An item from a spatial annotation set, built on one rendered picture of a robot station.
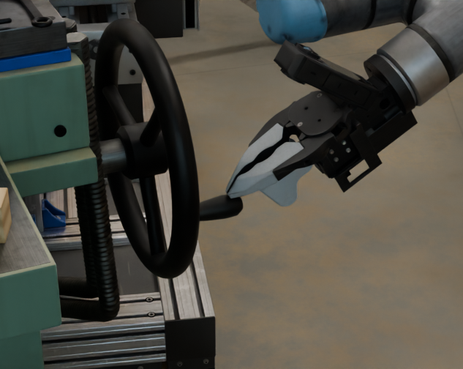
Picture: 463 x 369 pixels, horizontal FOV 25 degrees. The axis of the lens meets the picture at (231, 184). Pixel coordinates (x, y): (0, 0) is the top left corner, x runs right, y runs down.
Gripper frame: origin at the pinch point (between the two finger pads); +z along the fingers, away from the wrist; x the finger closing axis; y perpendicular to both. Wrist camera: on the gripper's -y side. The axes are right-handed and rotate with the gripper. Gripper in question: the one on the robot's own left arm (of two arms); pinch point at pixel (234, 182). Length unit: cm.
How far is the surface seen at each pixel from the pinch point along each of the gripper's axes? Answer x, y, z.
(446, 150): 124, 129, -61
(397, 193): 109, 117, -40
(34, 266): -19.4, -19.9, 17.6
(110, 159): 9.8, -5.2, 8.9
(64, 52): 4.2, -21.3, 5.9
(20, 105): 3.2, -20.1, 12.2
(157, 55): 5.9, -14.1, -1.4
